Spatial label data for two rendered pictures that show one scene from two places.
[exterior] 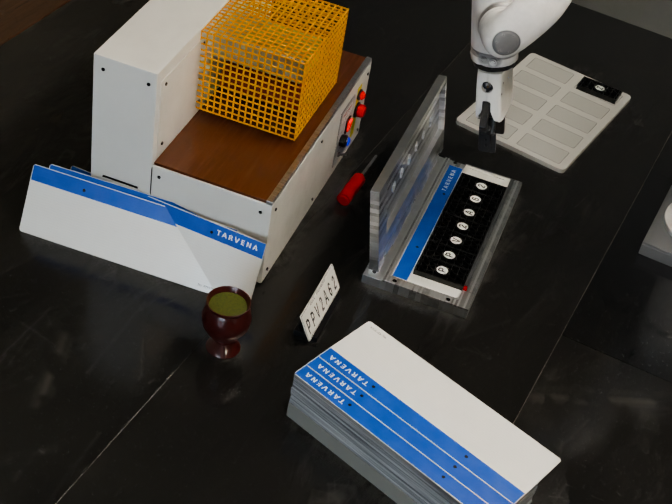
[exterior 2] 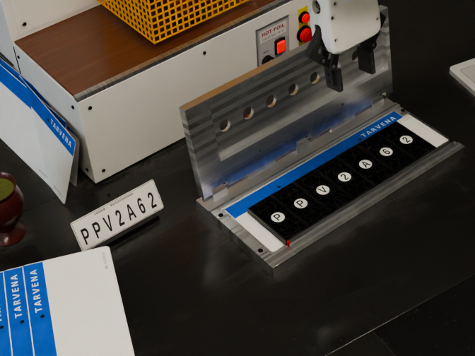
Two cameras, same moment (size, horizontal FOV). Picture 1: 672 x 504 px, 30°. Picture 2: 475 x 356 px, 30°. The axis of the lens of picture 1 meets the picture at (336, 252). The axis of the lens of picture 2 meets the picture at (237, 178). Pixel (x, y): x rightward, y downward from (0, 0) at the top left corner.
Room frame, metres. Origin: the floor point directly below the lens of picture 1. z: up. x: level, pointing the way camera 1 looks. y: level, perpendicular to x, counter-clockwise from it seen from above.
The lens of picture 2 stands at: (1.01, -0.84, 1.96)
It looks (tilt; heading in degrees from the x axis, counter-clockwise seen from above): 43 degrees down; 42
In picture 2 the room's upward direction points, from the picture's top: 4 degrees counter-clockwise
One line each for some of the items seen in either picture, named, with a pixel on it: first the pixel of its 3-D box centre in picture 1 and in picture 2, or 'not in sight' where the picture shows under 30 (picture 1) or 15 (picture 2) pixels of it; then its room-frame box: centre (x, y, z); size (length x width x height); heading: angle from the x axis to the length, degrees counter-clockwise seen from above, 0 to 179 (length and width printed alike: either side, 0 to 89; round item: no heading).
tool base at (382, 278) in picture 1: (446, 226); (333, 174); (1.96, -0.21, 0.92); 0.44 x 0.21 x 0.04; 167
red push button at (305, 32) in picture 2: (360, 110); (306, 34); (2.17, 0.01, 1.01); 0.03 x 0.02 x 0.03; 167
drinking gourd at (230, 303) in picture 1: (225, 324); (1, 211); (1.53, 0.16, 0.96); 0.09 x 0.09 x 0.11
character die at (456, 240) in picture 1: (455, 242); (322, 192); (1.90, -0.22, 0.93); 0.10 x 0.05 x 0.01; 77
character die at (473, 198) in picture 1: (474, 201); (386, 154); (2.05, -0.26, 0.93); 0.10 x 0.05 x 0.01; 77
